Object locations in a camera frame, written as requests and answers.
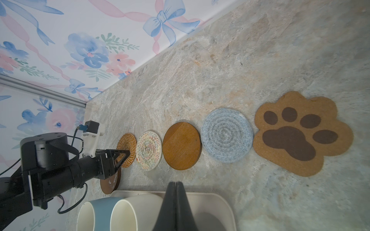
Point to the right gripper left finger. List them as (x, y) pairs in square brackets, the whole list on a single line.
[(166, 220)]

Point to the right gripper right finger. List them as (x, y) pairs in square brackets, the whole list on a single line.
[(184, 217)]

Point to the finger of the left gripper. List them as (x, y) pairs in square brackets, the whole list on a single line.
[(117, 157)]

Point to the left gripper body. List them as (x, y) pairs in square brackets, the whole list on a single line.
[(102, 166)]

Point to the cork paw coaster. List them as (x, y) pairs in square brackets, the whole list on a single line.
[(297, 133)]

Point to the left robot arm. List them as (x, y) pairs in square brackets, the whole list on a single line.
[(49, 167)]

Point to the dark brown round coaster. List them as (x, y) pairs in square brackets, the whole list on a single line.
[(111, 184)]

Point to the woven rattan coaster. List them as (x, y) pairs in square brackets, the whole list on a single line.
[(128, 142)]

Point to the multicolour woven coaster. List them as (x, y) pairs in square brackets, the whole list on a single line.
[(148, 150)]

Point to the brown wooden round coaster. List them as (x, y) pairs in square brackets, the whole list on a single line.
[(182, 146)]

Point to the blue woven coaster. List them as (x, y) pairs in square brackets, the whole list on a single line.
[(226, 135)]

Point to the cream white mug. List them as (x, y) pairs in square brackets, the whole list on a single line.
[(138, 213)]

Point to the beige tray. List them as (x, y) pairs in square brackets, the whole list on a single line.
[(200, 203)]

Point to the blue mug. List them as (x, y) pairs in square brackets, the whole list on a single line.
[(95, 215)]

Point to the left corner aluminium post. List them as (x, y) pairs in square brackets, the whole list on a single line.
[(21, 85)]

